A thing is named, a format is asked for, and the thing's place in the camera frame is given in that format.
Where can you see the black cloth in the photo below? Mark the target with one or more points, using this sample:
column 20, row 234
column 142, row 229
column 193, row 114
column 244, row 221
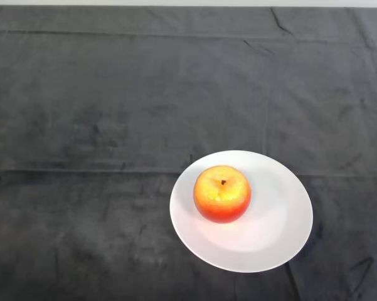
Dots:
column 144, row 94

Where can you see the white round plate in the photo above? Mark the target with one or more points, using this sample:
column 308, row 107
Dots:
column 263, row 219

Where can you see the red and yellow apple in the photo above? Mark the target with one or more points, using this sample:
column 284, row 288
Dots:
column 222, row 198

